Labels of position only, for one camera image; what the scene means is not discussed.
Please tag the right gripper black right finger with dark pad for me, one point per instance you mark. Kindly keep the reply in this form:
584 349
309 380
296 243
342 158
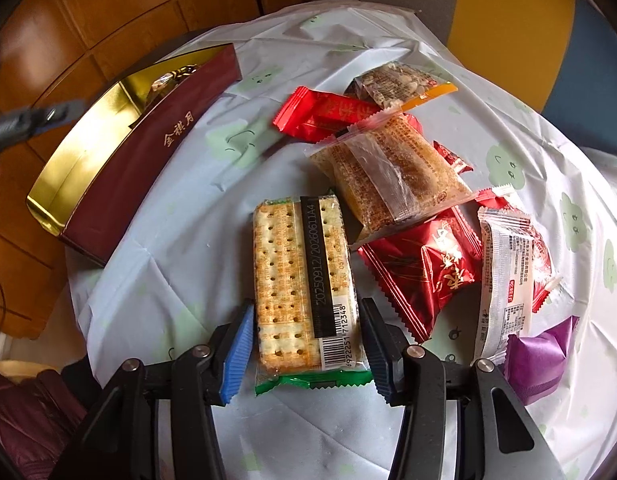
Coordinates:
496 436

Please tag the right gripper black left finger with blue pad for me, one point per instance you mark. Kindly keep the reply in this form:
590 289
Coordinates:
119 438

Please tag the purple snack pack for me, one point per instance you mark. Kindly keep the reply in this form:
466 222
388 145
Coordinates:
534 366

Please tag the cracker pack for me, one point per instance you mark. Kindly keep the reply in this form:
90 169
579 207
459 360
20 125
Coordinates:
306 307

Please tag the slim red gold-print snack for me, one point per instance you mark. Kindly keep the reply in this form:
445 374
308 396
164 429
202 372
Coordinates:
458 164

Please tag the dark maroon cushion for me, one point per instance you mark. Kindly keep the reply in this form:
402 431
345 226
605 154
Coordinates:
38 418

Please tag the white cloud-print tablecloth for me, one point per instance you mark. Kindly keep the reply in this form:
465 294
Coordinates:
238 197

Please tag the dark red foil snack bag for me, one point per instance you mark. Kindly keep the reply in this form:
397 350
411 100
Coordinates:
421 268

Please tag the red white patterned snack pack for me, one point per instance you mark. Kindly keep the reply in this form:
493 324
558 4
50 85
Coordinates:
545 279

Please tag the maroon and gold gift box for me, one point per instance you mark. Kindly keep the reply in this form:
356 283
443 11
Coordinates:
92 186

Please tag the clear wrapped brown pastry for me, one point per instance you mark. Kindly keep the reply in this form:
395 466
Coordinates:
389 175

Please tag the mixed nuts pack, orange edge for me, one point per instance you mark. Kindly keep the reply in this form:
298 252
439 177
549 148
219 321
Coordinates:
396 84

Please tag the plain bright red snack pack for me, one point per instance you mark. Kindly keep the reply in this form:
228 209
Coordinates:
314 116

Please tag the yellow and blue chair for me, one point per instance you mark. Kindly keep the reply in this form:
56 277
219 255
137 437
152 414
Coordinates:
557 56

